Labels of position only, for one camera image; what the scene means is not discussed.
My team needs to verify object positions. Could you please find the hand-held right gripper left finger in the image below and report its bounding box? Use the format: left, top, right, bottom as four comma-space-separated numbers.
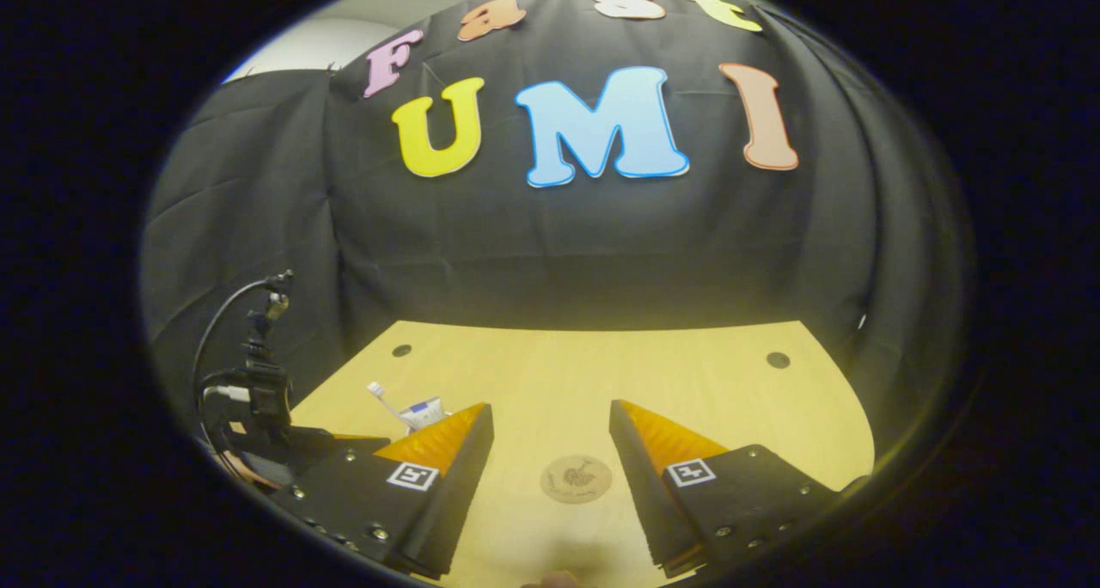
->
271, 401, 495, 580

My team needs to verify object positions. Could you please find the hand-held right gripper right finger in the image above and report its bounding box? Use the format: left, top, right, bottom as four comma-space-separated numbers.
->
608, 399, 869, 579

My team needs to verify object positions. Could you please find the round wooden coaster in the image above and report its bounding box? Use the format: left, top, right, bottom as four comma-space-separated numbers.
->
540, 455, 614, 505

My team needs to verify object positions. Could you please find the pink and white toothbrush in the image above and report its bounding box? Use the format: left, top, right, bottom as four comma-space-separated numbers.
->
367, 382, 413, 430

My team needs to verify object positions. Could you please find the white toothpaste tube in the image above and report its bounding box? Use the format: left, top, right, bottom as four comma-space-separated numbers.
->
397, 396, 448, 434

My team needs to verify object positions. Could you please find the wooden desktop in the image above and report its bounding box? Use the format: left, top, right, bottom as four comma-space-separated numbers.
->
288, 320, 877, 588

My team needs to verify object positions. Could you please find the black backdrop cloth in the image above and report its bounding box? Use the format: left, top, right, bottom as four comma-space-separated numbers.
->
142, 0, 976, 460

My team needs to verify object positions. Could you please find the black cable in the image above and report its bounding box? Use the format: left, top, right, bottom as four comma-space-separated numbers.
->
193, 277, 280, 400

